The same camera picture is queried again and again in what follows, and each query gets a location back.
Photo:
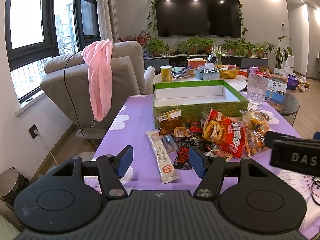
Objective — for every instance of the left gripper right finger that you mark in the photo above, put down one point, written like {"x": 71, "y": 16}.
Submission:
{"x": 209, "y": 170}

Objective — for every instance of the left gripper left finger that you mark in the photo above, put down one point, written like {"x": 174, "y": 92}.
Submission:
{"x": 111, "y": 169}

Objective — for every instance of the orange egg-shaped snack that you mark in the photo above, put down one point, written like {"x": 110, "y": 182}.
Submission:
{"x": 180, "y": 132}

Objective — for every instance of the black red snack packet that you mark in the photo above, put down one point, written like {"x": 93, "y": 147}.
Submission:
{"x": 182, "y": 159}

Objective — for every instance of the red chip bag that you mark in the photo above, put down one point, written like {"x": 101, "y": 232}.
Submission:
{"x": 225, "y": 133}

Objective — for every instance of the white stick snack packet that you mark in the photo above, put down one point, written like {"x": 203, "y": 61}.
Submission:
{"x": 165, "y": 166}

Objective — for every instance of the purple floral tablecloth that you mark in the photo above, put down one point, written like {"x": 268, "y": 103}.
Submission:
{"x": 129, "y": 127}

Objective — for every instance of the round dark side table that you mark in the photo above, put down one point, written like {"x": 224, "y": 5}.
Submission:
{"x": 290, "y": 108}

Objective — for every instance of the sausage snack bag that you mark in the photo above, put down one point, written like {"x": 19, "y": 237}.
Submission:
{"x": 255, "y": 127}

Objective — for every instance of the brown tea snack packet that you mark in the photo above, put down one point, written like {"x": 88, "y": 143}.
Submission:
{"x": 169, "y": 121}

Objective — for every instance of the blue white paper box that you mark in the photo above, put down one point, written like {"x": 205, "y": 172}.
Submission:
{"x": 276, "y": 91}

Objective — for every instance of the green cardboard box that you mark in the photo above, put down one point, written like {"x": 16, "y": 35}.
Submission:
{"x": 195, "y": 99}

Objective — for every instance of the purple gift bag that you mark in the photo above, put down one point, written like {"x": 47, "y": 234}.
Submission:
{"x": 292, "y": 82}

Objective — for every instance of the clear glass pitcher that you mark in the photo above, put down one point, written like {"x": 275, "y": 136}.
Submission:
{"x": 258, "y": 91}

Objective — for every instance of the blue plastic tray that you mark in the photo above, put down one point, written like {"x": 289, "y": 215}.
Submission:
{"x": 204, "y": 74}

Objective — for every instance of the yellow woven basket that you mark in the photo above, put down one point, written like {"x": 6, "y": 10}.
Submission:
{"x": 228, "y": 73}

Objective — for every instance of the metal trash can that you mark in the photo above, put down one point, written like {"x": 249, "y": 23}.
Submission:
{"x": 12, "y": 183}

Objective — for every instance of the grey recliner sofa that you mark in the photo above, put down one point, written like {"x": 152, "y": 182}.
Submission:
{"x": 66, "y": 84}

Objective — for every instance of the tall potted plant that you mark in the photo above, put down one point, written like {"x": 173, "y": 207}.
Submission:
{"x": 281, "y": 54}

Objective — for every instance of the pink towel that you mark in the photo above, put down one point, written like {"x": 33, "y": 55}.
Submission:
{"x": 98, "y": 57}

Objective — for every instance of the wall power socket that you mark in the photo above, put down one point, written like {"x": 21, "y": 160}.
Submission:
{"x": 34, "y": 132}

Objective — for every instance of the black wall television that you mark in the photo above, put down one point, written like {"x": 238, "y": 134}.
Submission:
{"x": 219, "y": 18}

